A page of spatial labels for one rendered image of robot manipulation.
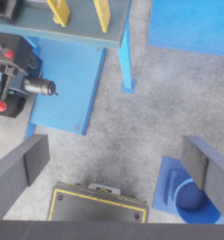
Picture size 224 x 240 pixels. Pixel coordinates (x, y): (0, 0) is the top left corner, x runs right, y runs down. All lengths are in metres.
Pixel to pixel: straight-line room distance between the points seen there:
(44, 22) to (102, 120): 1.08
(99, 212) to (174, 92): 1.15
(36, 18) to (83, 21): 0.17
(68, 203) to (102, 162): 0.45
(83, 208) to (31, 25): 1.13
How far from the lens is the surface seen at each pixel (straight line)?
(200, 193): 1.54
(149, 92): 1.64
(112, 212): 1.34
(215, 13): 1.47
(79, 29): 0.65
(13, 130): 1.79
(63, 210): 1.43
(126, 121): 1.59
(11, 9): 0.76
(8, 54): 0.77
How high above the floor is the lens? 1.57
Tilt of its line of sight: 79 degrees down
